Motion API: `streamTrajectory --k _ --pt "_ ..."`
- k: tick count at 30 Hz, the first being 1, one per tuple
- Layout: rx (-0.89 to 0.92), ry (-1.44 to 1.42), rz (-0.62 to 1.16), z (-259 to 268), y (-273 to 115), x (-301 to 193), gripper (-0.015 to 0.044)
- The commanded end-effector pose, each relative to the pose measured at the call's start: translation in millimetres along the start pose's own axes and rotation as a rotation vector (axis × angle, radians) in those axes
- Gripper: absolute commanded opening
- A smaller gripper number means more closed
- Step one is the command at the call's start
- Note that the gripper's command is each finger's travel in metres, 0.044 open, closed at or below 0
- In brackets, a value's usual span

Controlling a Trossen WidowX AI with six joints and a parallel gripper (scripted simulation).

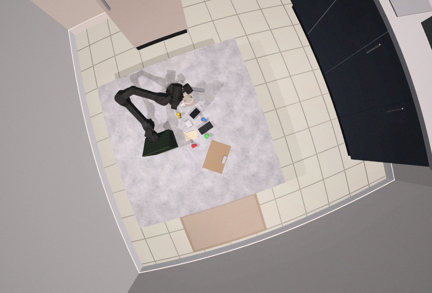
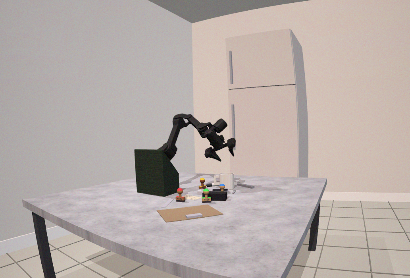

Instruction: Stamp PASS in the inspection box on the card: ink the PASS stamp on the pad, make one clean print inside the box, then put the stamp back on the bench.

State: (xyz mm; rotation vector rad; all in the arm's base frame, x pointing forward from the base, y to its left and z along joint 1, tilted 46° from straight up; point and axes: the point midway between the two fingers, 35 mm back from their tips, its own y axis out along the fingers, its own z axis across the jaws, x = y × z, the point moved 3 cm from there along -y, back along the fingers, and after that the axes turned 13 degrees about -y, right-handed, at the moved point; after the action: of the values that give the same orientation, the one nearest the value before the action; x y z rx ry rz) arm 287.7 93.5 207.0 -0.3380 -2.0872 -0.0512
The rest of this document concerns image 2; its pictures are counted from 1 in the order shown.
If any beige card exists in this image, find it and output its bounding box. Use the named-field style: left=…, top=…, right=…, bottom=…
left=183, top=194, right=202, bottom=200

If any rubber stamp with yellow-topped handle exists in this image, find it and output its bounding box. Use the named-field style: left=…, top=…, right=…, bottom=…
left=199, top=178, right=206, bottom=189

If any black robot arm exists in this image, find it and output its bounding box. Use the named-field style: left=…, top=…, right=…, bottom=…
left=158, top=114, right=227, bottom=160

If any red rubber stamp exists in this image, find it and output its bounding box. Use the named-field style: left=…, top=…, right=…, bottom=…
left=175, top=188, right=185, bottom=202

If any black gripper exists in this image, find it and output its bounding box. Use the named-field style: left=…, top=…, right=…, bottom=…
left=204, top=135, right=236, bottom=162

